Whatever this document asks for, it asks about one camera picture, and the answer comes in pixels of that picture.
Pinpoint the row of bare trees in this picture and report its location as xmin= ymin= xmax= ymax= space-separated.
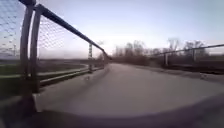
xmin=111 ymin=37 xmax=211 ymax=66

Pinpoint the metal mesh railing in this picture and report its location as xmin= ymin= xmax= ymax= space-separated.
xmin=0 ymin=0 xmax=113 ymax=118

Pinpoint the grey bridge deck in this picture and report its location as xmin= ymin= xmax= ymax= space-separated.
xmin=32 ymin=62 xmax=224 ymax=128

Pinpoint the grass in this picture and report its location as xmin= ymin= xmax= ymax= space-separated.
xmin=0 ymin=62 xmax=88 ymax=100

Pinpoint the lattice mast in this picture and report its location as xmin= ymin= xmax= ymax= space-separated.
xmin=87 ymin=42 xmax=94 ymax=73

